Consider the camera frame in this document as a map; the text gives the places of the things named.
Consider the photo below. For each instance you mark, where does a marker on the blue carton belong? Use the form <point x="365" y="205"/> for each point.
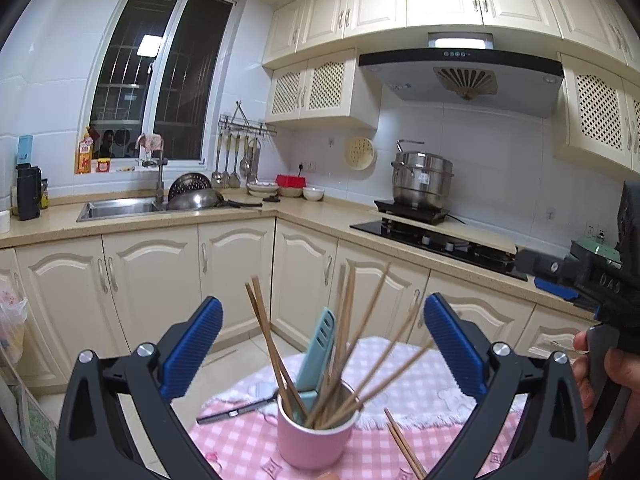
<point x="26" y="149"/>

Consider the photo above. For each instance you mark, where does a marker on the black gas stove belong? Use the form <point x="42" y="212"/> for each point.
<point x="440" y="245"/>

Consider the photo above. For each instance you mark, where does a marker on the round cream steamer tray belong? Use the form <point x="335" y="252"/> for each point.
<point x="361" y="152"/>

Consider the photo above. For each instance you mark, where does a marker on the beige kitchen countertop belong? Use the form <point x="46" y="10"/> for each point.
<point x="310" y="212"/>

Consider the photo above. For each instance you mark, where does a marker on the large lattice door wall cabinet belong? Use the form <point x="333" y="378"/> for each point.
<point x="600" y="110"/>

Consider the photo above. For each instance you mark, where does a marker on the dark metal spoon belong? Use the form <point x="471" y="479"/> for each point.
<point x="230" y="412"/>

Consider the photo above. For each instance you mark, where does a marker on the steel sink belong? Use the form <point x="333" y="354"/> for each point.
<point x="120" y="208"/>

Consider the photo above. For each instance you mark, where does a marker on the small red jar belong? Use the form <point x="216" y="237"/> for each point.
<point x="103" y="165"/>

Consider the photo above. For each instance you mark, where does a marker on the orange detergent bottle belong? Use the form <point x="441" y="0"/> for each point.
<point x="85" y="155"/>

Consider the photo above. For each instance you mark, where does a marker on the person's right hand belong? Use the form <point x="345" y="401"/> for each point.
<point x="580" y="360"/>

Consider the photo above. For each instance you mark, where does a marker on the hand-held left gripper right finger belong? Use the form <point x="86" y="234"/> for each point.
<point x="452" y="350"/>

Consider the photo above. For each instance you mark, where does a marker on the white wall socket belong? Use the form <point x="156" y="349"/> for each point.
<point x="308" y="166"/>

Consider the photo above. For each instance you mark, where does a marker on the hanging steel spatula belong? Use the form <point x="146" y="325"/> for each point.
<point x="226" y="175"/>

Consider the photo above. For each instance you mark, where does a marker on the white plate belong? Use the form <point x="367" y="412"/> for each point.
<point x="262" y="189"/>

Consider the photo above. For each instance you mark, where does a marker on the steel stock pot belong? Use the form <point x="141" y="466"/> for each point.
<point x="422" y="180"/>

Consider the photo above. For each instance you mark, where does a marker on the black induction cooker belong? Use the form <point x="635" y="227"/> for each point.
<point x="410" y="212"/>

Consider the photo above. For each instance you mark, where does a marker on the red box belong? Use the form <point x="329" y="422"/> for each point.
<point x="290" y="180"/>

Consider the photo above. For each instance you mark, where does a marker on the pink cup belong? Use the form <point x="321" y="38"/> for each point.
<point x="310" y="445"/>

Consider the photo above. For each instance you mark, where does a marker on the hanging steel ladle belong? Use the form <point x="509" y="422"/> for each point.
<point x="217" y="175"/>

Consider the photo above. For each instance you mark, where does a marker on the white framed rack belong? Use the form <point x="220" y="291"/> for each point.
<point x="35" y="425"/>

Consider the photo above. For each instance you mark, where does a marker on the grey range hood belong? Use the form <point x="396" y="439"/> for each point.
<point x="460" y="80"/>

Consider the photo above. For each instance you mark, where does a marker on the black thermos jug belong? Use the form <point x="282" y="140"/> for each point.
<point x="28" y="192"/>

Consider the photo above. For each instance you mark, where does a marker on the hanging utensil rail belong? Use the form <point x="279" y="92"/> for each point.
<point x="247" y="125"/>

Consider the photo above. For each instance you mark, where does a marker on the steel faucet with pink cloth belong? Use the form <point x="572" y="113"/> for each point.
<point x="159" y="175"/>

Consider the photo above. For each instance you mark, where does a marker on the wooden chopstick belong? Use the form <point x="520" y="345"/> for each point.
<point x="400" y="452"/>
<point x="405" y="442"/>

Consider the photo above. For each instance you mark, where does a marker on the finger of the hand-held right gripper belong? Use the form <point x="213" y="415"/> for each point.
<point x="555" y="287"/>
<point x="545" y="264"/>

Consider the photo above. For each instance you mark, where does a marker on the steel kitchen tongs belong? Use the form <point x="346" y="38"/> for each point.
<point x="240" y="112"/>

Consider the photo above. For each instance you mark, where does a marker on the bundle of wooden chopsticks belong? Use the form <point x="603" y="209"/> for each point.
<point x="346" y="310"/>

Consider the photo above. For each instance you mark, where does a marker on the hanging steel skimmer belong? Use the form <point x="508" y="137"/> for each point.
<point x="244" y="162"/>

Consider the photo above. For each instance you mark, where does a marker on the kitchen window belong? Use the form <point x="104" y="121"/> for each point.
<point x="190" y="75"/>

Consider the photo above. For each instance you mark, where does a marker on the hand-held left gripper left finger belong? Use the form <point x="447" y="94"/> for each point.
<point x="192" y="345"/>

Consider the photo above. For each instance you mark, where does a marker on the steel colander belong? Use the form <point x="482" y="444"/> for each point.
<point x="190" y="182"/>

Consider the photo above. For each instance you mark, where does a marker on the light blue knife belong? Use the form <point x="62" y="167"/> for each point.
<point x="315" y="355"/>

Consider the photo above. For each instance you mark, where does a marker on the small lattice door wall cabinet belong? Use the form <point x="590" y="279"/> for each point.
<point x="320" y="85"/>

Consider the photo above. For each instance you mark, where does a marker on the cream kitchen base cabinets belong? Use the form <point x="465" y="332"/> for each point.
<point x="235" y="270"/>

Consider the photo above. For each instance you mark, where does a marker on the white container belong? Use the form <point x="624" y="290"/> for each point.
<point x="4" y="221"/>

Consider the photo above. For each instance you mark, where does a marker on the steel wok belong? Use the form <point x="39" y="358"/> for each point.
<point x="200" y="201"/>

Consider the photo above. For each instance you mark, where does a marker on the white bowl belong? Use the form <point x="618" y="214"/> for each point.
<point x="290" y="191"/>
<point x="313" y="193"/>

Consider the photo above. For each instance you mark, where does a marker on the clear plastic bag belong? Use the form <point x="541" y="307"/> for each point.
<point x="11" y="320"/>

